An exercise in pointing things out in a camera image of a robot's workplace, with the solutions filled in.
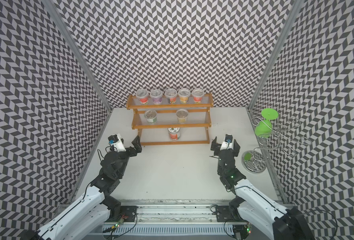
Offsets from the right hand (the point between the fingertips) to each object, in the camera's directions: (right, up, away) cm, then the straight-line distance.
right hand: (224, 141), depth 81 cm
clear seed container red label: (-44, +25, -2) cm, 51 cm away
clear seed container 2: (-29, +25, -1) cm, 38 cm away
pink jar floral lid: (-28, +3, +13) cm, 32 cm away
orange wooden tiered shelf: (-29, +12, +10) cm, 33 cm away
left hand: (-50, +2, -3) cm, 50 cm away
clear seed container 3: (-22, +26, 0) cm, 34 cm away
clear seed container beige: (-23, +15, +7) cm, 28 cm away
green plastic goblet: (+20, +7, -3) cm, 22 cm away
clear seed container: (-37, +25, -1) cm, 45 cm away
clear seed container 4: (-15, +26, -1) cm, 30 cm away
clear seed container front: (-42, +14, +8) cm, 45 cm away
